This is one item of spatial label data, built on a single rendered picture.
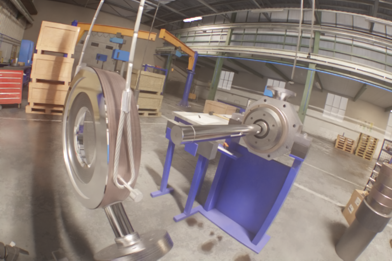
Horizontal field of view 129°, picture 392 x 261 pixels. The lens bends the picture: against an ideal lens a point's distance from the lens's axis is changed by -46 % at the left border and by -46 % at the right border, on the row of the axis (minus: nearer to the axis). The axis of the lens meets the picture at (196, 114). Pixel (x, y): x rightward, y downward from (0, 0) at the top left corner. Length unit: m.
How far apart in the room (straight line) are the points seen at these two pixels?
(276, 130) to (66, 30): 4.41
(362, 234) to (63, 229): 2.72
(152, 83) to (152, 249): 5.12
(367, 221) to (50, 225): 2.81
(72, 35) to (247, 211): 4.61
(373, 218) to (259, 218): 1.20
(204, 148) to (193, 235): 0.83
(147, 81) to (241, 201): 4.29
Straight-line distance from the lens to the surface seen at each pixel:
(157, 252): 0.39
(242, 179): 1.74
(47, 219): 1.77
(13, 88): 4.76
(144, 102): 5.26
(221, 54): 9.60
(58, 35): 4.52
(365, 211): 2.09
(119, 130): 0.31
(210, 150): 1.38
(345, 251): 2.30
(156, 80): 5.41
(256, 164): 1.63
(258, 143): 1.28
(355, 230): 2.20
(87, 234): 1.61
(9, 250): 1.06
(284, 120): 1.26
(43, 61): 4.49
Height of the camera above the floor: 1.28
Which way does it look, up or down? 10 degrees down
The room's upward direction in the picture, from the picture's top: 13 degrees clockwise
